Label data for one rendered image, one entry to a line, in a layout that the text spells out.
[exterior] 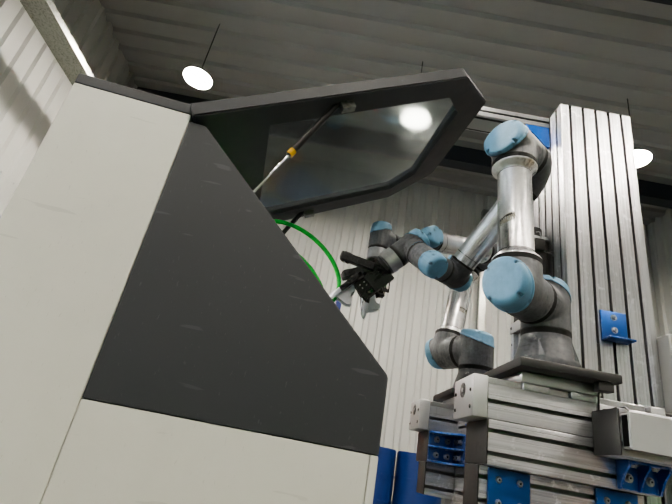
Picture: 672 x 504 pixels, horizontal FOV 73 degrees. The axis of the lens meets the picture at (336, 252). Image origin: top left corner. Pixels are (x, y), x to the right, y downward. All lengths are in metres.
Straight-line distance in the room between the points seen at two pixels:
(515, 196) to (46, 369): 1.09
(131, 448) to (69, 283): 0.35
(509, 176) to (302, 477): 0.86
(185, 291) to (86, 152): 0.40
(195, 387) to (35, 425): 0.28
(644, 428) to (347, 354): 0.58
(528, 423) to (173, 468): 0.72
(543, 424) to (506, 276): 0.32
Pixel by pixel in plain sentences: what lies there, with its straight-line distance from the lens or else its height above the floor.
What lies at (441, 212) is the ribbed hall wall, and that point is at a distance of 9.30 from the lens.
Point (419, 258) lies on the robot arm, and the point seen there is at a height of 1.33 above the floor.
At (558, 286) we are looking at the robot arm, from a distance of 1.24.
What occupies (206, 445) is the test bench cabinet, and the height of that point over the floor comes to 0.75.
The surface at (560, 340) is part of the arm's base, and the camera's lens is 1.20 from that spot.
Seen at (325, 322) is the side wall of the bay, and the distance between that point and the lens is 1.01.
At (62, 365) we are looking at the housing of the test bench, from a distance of 1.02.
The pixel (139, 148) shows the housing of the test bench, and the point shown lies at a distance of 1.18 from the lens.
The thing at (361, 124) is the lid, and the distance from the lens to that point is 1.48.
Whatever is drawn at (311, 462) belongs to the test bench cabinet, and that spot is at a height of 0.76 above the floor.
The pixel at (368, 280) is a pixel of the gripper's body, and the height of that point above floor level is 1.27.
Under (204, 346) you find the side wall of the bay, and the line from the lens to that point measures 0.98.
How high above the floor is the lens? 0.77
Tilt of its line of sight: 24 degrees up
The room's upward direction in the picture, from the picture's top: 11 degrees clockwise
